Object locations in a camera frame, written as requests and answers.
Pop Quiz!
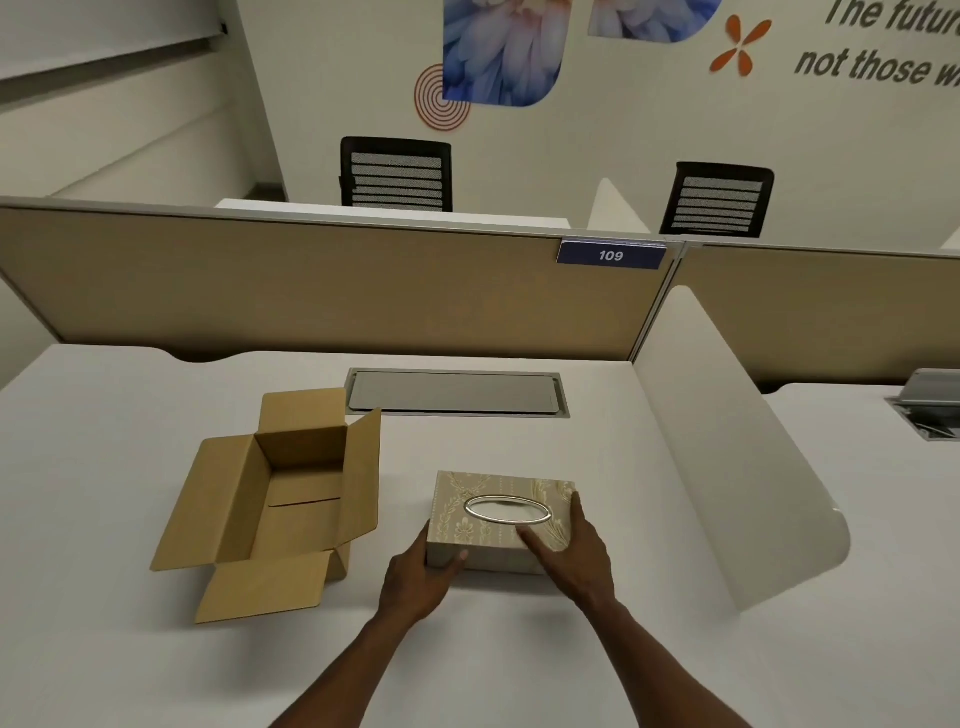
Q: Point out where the person's right forearm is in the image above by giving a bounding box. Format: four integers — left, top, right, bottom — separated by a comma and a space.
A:
582, 592, 750, 728

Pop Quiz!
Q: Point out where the person's left hand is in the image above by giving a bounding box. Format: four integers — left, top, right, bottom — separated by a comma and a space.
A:
378, 522, 471, 628

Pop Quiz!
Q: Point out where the person's right hand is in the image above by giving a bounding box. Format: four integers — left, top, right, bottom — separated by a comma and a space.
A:
516, 490, 620, 613

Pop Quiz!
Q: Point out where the white curved desk divider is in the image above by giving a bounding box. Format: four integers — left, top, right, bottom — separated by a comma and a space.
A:
634, 285, 852, 615
586, 177, 652, 235

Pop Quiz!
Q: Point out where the open grey desk cable flap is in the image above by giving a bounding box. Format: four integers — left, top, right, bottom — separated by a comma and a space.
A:
885, 368, 960, 444

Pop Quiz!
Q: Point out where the black mesh office chair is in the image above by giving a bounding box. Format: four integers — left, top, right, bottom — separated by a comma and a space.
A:
659, 161, 776, 240
339, 136, 454, 214

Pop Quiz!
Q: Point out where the open brown cardboard box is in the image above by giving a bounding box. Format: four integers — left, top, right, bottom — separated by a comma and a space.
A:
150, 387, 383, 626

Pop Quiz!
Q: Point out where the beige desk partition panel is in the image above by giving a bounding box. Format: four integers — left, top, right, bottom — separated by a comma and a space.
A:
0, 196, 685, 364
673, 237, 960, 394

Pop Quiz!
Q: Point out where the person's left forearm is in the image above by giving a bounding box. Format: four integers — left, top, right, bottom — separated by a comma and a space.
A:
268, 609, 426, 728

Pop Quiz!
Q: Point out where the orange spiral wall sticker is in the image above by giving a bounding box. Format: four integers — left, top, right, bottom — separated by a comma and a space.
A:
414, 63, 472, 134

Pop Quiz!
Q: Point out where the blue flower wall picture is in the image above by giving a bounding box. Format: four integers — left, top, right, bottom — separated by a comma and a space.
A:
587, 0, 725, 44
442, 0, 575, 108

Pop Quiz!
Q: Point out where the blue desk number plate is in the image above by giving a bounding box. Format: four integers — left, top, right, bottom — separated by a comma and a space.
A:
555, 237, 668, 271

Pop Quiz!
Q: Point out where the beige patterned tissue box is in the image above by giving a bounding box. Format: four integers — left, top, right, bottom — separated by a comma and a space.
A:
425, 471, 577, 577

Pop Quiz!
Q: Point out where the orange flower wall sticker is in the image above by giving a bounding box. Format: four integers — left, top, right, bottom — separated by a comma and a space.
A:
710, 16, 774, 78

